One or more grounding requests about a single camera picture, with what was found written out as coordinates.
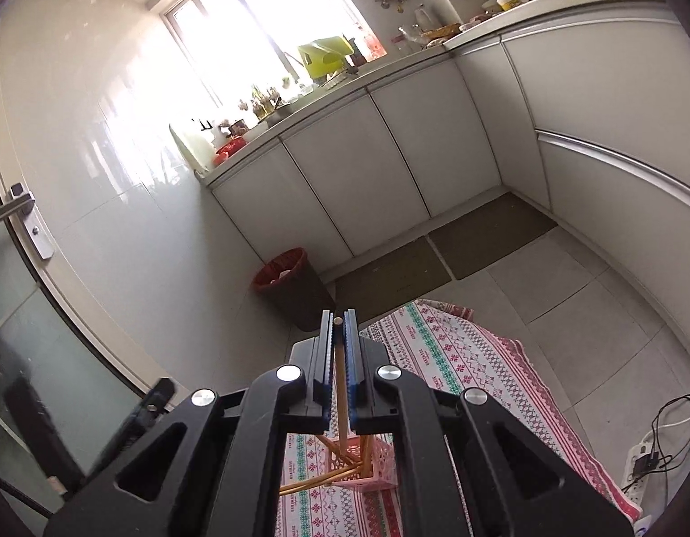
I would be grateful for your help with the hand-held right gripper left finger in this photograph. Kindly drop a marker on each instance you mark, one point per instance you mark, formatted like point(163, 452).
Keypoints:
point(325, 363)

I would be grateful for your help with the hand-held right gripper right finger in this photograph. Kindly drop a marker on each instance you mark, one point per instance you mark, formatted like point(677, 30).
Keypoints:
point(353, 369)

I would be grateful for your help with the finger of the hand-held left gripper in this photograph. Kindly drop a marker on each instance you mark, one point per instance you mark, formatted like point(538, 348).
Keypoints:
point(152, 403)

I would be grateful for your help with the single wooden chopstick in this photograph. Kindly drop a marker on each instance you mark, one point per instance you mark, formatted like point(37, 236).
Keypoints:
point(340, 369)

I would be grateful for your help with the pink lattice utensil basket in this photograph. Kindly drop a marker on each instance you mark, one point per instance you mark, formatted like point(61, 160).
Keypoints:
point(378, 470)

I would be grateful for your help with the bunch of wooden chopsticks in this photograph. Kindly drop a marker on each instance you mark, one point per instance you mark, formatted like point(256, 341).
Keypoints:
point(322, 478)

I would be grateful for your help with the red trash bin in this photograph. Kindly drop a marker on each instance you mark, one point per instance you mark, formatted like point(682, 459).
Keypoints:
point(289, 285)

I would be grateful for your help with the brown floor mat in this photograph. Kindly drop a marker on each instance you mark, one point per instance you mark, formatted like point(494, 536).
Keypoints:
point(389, 279)
point(490, 235)

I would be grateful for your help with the frosted glass door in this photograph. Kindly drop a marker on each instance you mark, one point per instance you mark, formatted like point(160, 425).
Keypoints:
point(37, 358)

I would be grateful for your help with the patterned striped tablecloth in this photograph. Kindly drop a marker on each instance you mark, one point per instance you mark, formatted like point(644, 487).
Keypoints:
point(490, 369)

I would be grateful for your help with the white cabinet with hinged doors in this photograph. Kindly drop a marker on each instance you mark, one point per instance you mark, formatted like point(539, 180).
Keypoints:
point(367, 168)

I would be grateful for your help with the red bowl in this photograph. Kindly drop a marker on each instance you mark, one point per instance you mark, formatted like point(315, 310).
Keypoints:
point(233, 149)

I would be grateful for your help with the white cutting board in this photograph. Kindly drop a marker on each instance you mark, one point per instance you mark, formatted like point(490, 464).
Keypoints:
point(191, 148)

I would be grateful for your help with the yellow-green plastic container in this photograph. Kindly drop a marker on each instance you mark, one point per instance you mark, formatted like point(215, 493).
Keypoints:
point(322, 59)

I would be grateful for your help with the black plug adapter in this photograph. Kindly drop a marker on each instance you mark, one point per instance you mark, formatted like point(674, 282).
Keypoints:
point(644, 465)

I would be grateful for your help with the window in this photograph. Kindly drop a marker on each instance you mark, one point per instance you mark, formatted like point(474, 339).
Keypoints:
point(255, 22)

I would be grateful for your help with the white cabinet with drawers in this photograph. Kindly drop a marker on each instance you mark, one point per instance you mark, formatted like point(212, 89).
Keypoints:
point(602, 95)

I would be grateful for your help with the yellow lidded jar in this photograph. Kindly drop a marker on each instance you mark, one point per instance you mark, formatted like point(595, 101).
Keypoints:
point(508, 3)

